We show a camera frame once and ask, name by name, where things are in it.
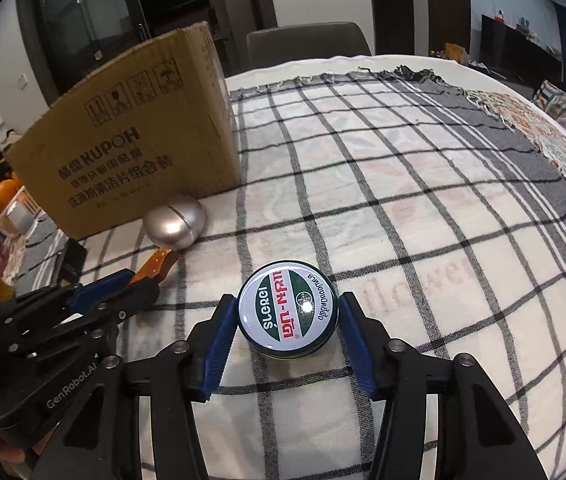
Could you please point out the dark sliding glass door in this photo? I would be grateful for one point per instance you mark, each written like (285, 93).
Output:
(93, 20)

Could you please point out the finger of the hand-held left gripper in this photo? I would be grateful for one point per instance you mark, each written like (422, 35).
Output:
(100, 287)
(128, 297)

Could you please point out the dark room door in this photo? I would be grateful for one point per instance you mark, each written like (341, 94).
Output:
(398, 5)

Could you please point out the white fruit basket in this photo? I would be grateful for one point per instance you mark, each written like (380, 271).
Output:
(23, 217)

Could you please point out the orange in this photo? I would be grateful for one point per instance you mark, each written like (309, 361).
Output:
(5, 194)

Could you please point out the colourful striped shopping bag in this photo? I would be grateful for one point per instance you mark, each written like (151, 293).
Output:
(558, 102)

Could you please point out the dark wood panel cabinet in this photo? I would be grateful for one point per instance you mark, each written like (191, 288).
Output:
(448, 10)

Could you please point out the small black light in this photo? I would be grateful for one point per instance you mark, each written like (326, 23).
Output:
(75, 260)

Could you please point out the black television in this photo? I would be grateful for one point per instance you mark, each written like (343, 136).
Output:
(518, 47)

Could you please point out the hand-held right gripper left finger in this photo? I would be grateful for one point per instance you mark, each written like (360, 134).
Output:
(218, 350)

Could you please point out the silver oval metal soap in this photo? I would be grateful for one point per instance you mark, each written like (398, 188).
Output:
(175, 222)

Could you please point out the shelf with plush toys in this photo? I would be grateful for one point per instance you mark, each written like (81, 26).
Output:
(8, 145)

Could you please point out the white wall switch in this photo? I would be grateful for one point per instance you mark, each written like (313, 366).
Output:
(22, 80)

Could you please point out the floral patterned cloth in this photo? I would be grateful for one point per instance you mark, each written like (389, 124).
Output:
(538, 130)

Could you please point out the round green balm tin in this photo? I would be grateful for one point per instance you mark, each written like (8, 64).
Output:
(288, 305)

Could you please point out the white television cabinet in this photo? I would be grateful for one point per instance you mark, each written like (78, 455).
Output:
(483, 67)

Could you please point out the grey dining chair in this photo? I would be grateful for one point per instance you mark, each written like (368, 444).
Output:
(308, 42)

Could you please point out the brown cardboard box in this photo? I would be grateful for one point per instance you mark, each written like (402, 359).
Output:
(128, 150)

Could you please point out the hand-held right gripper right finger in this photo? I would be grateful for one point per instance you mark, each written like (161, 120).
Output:
(358, 340)

